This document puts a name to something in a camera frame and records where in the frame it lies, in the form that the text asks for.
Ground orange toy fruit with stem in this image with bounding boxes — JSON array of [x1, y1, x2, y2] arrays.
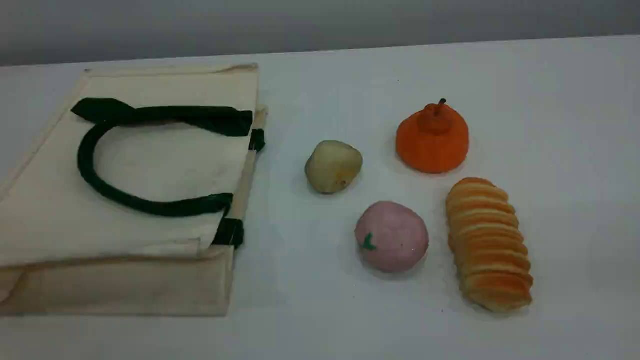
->
[[395, 98, 470, 175]]

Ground white canvas bag green handles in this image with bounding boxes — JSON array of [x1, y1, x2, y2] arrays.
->
[[0, 63, 269, 317]]

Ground pale yellow toy potato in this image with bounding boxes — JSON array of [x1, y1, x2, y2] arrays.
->
[[304, 140, 364, 195]]

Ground ridged golden toy bread loaf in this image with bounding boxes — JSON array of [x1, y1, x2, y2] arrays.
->
[[445, 177, 534, 314]]

